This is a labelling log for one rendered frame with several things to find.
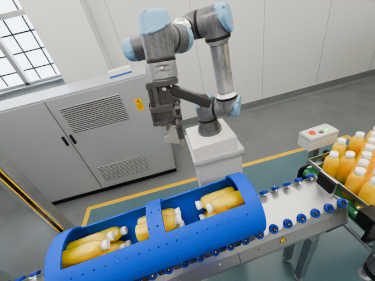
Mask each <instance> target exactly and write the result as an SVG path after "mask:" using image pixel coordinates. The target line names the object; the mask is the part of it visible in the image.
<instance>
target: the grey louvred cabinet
mask: <svg viewBox="0 0 375 281"><path fill-rule="evenodd" d="M131 71H132V74H129V75H125V76H121V77H118V78H115V79H112V80H111V79H110V77H109V75H108V74H105V75H102V76H97V77H93V78H90V79H86V80H82V81H77V82H75V83H71V84H66V85H62V86H58V87H55V88H51V89H47V90H43V91H38V92H35V93H31V94H27V95H23V96H19V97H16V98H12V99H7V100H3V101H0V151H1V152H2V153H3V154H4V155H5V156H6V157H7V158H8V159H9V160H10V161H11V162H12V163H13V164H14V165H15V166H16V167H17V168H18V169H19V170H20V171H21V172H22V173H23V174H24V175H25V176H26V177H27V178H28V179H29V180H30V181H31V182H32V183H33V184H34V185H35V186H36V187H37V188H38V189H39V191H40V192H41V193H42V194H43V195H44V196H45V197H46V198H47V199H48V200H49V201H50V202H51V203H52V204H53V205H57V204H61V203H63V202H67V201H71V200H75V199H77V198H82V197H85V196H89V195H93V194H96V193H100V192H104V191H108V190H111V189H114V188H118V187H122V186H125V185H130V184H132V183H136V182H140V181H144V180H147V179H150V178H154V177H158V176H162V175H166V174H168V173H173V172H176V165H175V159H174V154H173V150H172V146H171V143H165V142H164V137H165V136H164V133H165V132H166V131H167V130H166V126H163V127H161V126H157V127H154V126H153V121H152V117H151V112H150V109H149V103H150V99H149V96H148V91H147V90H146V86H145V84H146V83H151V82H152V81H151V80H150V76H149V73H148V69H147V66H146V64H145V65H141V66H136V67H133V68H131Z"/></svg>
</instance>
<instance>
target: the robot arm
mask: <svg viewBox="0 0 375 281"><path fill-rule="evenodd" d="M138 24H139V28H140V33H139V34H136V35H130V36H129V37H127V38H125V39H124V40H123V42H122V50H123V53H124V55H125V57H126V58H127V59H128V60H129V61H132V62H136V61H139V62H140V61H142V60H146V62H147V67H148V73H149V76H150V80H153V81H152V82H151V83H146V84H145V86H146V90H147V91H148V96H149V99H150V103H149V109H150V112H151V117H152V121H153V126H154V127H157V126H161V127H163V126H167V125H168V124H170V129H169V130H168V131H166V132H165V133H164V136H165V137H164V142H165V143H173V144H179V145H180V148H181V150H183V148H184V146H185V141H184V134H183V129H182V122H181V121H182V113H181V106H180V103H181V101H180V99H183V100H186V101H189V102H192V103H194V104H195V109H196V113H197V116H198V121H199V125H198V133H199V135H200V136H202V137H212V136H215V135H217V134H219V133H220V132H221V130H222V126H221V124H220V123H219V120H218V119H217V117H236V116H238V115H239V112H240V109H241V100H242V98H241V95H238V94H237V91H236V90H234V86H233V77H232V68H231V63H230V54H229V45H228V40H229V39H230V37H231V34H230V33H231V32H232V31H233V30H234V21H233V15H232V11H231V9H230V6H229V4H228V3H227V2H219V3H214V4H212V5H209V6H206V7H203V8H199V9H195V10H193V11H191V12H189V13H187V14H185V15H183V16H181V17H178V18H177V19H175V20H174V21H173V22H172V23H171V20H170V18H169V13H168V11H167V10H166V9H164V8H151V9H147V10H144V11H142V12H140V13H139V15H138ZM201 38H205V42H206V43H207V44H208V45H209V46H210V52H211V58H212V62H213V68H214V74H215V80H216V84H217V90H218V93H217V94H216V97H214V95H213V94H199V93H197V92H194V91H191V90H189V89H186V88H183V87H180V86H177V85H175V84H177V83H179V81H178V77H177V76H178V72H177V64H176V57H175V54H183V53H184V52H187V51H189V50H190V49H191V47H192V45H193V42H194V40H197V39H201ZM153 63H154V64H153ZM170 85H172V87H171V86H170ZM162 88H166V90H165V91H164V90H163V89H162ZM175 123H176V124H175ZM176 128H177V129H176Z"/></svg>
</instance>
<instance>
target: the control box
mask: <svg viewBox="0 0 375 281"><path fill-rule="evenodd" d="M317 128H318V129H317ZM324 129H328V131H327V132H326V131H324ZM311 130H313V131H315V134H310V133H309V131H311ZM320 130H323V133H320V132H319V131H320ZM338 133H339V130H338V129H336V128H334V127H332V126H330V125H328V124H326V123H325V124H322V125H319V126H317V127H313V128H310V129H307V130H304V131H302V132H299V138H298V143H297V144H298V145H300V146H301V147H303V149H305V150H307V151H308V152H310V151H313V150H315V149H318V148H321V147H325V146H328V145H330V144H333V143H335V142H336V139H337V136H338Z"/></svg>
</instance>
